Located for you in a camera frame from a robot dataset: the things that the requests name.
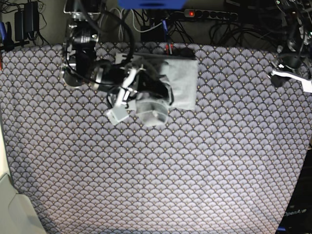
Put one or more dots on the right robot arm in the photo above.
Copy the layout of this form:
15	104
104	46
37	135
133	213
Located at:
80	63

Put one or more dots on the fan-patterned table cloth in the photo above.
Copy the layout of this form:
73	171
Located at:
230	166

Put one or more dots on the black OpenArm box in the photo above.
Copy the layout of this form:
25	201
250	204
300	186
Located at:
297	218

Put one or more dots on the red black table clamp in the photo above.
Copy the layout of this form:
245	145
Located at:
169	48

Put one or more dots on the light grey T-shirt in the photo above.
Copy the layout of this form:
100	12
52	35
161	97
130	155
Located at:
167	82

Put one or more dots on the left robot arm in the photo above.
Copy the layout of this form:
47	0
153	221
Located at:
297	21

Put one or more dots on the black power strip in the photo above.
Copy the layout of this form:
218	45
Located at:
209	14

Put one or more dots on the beige plastic furniture piece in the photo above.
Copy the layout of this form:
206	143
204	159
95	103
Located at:
17	214

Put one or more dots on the blue box overhead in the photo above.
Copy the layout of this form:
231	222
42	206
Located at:
151	4

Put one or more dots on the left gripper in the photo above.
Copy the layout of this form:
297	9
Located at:
290	60

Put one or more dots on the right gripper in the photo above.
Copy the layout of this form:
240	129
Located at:
106	75

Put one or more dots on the black power adapter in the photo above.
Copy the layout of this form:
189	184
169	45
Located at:
26	22

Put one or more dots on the black box under table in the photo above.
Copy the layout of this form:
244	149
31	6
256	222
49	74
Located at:
155	35

